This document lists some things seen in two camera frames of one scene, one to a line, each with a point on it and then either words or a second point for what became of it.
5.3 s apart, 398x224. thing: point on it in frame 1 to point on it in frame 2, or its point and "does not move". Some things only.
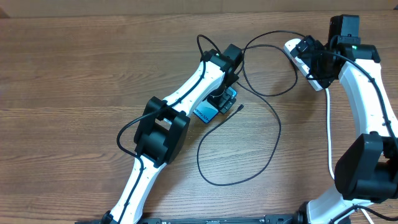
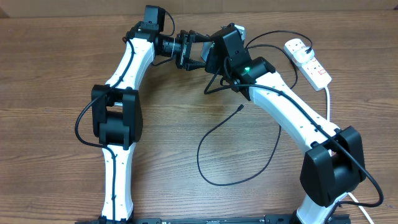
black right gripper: x=325 y=79 to x=212 y=65
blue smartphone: x=206 y=112 to x=206 y=49
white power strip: x=288 y=46 does not move
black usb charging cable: x=245 y=68 to x=242 y=181
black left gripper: x=222 y=102 to x=183 y=60
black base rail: x=268 y=219 does not move
